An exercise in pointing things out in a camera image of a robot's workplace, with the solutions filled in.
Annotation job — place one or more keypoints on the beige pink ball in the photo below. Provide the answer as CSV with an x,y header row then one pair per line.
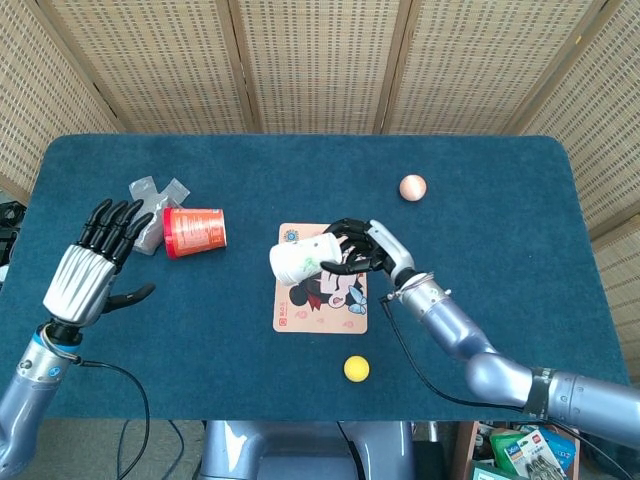
x,y
413,187

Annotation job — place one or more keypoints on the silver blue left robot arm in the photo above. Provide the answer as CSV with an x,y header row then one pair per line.
x,y
25,390

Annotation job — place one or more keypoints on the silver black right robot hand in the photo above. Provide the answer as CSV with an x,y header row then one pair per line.
x,y
387,250

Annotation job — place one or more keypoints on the cartoon girl mouse pad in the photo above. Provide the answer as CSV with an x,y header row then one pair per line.
x,y
320,310

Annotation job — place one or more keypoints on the white paper cup green flower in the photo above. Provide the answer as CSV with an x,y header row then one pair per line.
x,y
300,260

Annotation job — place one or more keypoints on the grey plastic bag roll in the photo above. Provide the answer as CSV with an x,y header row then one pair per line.
x,y
162,195

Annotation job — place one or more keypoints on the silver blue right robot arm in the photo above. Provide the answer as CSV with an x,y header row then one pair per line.
x,y
500,375

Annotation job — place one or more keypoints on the orange red noodle cup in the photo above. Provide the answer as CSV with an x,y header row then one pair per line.
x,y
195,231

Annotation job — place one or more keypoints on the blue packet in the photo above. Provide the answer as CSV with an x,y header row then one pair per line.
x,y
562,447

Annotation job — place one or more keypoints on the white blister pack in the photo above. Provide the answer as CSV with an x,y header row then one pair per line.
x,y
537,457

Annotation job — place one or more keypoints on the woven rattan screen panel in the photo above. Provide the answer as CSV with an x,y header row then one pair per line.
x,y
45,90
150,65
605,140
480,65
320,65

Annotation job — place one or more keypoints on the blue felt table cloth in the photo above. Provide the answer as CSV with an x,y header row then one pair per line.
x,y
225,360

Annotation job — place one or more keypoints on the dark equipment beside table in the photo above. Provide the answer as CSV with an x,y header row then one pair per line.
x,y
9,225

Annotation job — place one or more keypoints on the green packet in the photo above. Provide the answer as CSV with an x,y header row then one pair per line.
x,y
505,447

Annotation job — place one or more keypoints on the yellow ball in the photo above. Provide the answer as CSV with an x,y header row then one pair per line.
x,y
356,369

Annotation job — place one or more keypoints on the brown wooden crate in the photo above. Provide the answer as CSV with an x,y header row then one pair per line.
x,y
465,450

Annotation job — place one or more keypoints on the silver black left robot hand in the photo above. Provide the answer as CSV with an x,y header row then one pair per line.
x,y
80,285

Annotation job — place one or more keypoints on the grey blue robot torso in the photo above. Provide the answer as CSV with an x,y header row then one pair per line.
x,y
280,450

